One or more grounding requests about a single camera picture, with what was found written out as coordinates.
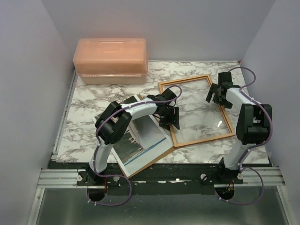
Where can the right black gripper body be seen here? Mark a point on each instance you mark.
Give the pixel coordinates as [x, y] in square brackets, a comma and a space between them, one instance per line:
[219, 100]

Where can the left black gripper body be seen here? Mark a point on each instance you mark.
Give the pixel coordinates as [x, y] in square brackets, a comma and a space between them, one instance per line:
[168, 116]

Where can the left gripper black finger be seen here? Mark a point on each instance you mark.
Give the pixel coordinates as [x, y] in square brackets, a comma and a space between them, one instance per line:
[165, 125]
[176, 118]

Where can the landscape photo print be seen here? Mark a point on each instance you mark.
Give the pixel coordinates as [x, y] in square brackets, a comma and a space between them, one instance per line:
[133, 132]

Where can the orange wooden picture frame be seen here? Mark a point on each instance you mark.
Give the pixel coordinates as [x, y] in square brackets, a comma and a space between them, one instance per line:
[222, 110]

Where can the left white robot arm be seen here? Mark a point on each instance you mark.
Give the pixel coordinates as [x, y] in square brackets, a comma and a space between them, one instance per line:
[114, 121]

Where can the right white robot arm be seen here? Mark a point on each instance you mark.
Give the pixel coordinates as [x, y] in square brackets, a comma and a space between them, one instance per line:
[254, 127]

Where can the brown cardboard backing board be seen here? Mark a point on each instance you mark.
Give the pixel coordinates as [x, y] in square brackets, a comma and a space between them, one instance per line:
[142, 144]

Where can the orange translucent plastic storage box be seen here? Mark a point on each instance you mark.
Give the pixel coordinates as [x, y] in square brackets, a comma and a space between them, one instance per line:
[111, 60]

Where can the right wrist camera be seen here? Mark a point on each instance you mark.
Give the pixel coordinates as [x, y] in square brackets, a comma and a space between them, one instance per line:
[225, 78]

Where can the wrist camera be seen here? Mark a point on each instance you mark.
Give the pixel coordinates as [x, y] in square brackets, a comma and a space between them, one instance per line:
[225, 78]
[168, 93]

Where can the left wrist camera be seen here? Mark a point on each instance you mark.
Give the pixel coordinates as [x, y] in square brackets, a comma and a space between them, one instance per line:
[168, 93]

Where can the aluminium extrusion frame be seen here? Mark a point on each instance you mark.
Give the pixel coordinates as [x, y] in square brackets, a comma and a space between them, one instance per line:
[38, 197]

